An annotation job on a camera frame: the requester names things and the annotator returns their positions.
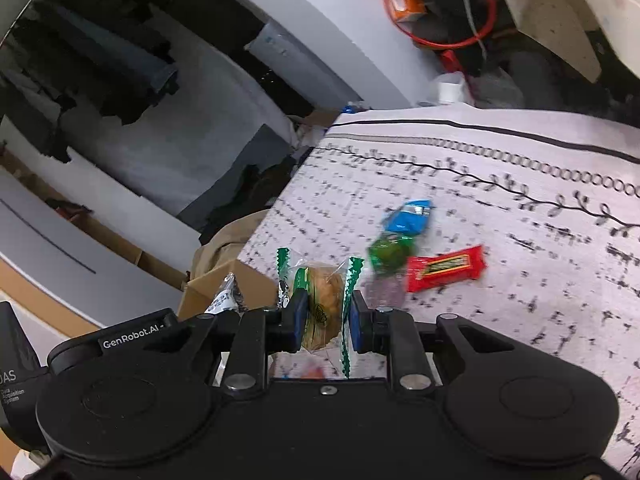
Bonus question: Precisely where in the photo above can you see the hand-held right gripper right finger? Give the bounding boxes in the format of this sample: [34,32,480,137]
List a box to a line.
[349,291,516,393]

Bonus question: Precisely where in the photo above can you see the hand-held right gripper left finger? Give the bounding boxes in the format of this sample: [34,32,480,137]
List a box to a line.
[172,291,310,393]

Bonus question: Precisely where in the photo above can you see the green-edged clear cookie packet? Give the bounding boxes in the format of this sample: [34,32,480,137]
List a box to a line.
[276,247,365,380]

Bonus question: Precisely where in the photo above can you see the clear pinkish snack packet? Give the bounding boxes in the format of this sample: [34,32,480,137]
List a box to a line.
[360,275,407,311]

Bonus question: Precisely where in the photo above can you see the green snack packet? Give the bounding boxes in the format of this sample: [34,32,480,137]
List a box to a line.
[367,232,416,276]

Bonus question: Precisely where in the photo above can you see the red snack packet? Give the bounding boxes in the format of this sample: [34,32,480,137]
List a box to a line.
[405,245,487,293]

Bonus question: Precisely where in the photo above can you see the cardboard box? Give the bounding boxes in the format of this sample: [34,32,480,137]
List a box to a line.
[177,259,283,323]

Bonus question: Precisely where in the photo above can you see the beige blanket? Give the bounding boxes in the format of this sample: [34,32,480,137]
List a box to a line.
[189,210,271,286]

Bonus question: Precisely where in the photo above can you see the white wardrobe door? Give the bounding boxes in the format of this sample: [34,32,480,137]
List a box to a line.
[0,165,201,331]

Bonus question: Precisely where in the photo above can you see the dark clothes pile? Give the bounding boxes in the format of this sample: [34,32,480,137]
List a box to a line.
[200,155,301,246]

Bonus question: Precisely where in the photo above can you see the dark grey floor mat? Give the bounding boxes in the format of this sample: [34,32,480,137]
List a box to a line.
[177,125,296,231]

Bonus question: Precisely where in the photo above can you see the black-patterned white tablecloth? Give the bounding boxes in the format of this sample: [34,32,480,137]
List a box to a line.
[237,110,640,478]

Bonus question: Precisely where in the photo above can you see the white cup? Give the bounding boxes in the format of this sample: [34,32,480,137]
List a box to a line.
[435,74,473,106]

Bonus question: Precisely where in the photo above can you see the hanging dark clothes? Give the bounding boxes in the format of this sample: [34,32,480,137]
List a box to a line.
[0,0,181,161]

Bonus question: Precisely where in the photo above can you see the orange box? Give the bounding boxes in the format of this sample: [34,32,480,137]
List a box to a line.
[382,0,426,23]

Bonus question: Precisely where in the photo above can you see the dotted cream tablecloth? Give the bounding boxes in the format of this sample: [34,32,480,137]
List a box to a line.
[440,0,640,83]

